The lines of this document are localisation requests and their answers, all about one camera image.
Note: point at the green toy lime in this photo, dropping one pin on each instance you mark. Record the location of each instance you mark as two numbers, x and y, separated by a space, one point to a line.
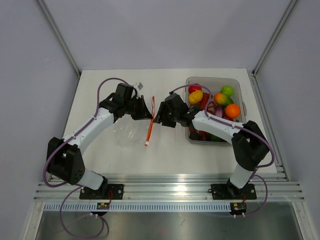
227 90

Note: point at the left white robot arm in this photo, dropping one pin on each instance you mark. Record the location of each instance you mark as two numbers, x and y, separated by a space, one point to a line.
65 155

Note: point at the red toy tomato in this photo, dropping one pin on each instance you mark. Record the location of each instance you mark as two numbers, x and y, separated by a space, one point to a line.
194 87

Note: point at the clear plastic food bin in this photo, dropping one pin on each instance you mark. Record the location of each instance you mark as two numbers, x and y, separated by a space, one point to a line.
215 85

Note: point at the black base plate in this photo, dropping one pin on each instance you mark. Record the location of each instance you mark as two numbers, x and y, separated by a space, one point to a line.
218 191
110 192

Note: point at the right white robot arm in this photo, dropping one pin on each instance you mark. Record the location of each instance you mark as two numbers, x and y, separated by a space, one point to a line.
248 142

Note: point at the green toy avocado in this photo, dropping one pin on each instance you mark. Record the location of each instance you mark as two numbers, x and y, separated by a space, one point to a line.
214 138

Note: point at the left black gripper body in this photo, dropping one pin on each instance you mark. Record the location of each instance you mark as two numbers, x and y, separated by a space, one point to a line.
133 108

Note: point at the purple toy eggplant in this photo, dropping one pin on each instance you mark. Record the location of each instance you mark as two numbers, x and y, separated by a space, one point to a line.
219 111

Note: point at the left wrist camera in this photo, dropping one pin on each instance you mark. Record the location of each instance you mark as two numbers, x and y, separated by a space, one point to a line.
138 86

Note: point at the aluminium rail frame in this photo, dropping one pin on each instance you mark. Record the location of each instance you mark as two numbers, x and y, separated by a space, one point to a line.
194 187

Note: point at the white slotted cable duct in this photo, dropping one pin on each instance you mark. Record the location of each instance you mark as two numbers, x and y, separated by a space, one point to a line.
194 207

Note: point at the yellow toy potato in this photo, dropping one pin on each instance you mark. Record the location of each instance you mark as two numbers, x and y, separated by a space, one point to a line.
195 97

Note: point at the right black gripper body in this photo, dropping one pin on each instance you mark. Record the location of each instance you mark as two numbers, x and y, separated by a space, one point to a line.
169 118

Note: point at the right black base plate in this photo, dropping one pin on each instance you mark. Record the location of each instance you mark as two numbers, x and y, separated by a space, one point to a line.
218 191

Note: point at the clear zip top bag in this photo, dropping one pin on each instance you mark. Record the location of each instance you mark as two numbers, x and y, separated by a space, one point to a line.
129 133

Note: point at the toy orange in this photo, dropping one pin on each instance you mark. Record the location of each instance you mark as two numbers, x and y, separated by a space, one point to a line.
232 111

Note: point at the orange green toy mango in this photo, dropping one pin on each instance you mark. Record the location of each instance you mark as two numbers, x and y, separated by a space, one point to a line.
222 99

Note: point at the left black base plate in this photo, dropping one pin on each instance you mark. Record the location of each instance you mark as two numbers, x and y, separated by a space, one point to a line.
110 192

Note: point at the red toy lobster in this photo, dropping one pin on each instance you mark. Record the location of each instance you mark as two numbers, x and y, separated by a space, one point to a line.
204 136

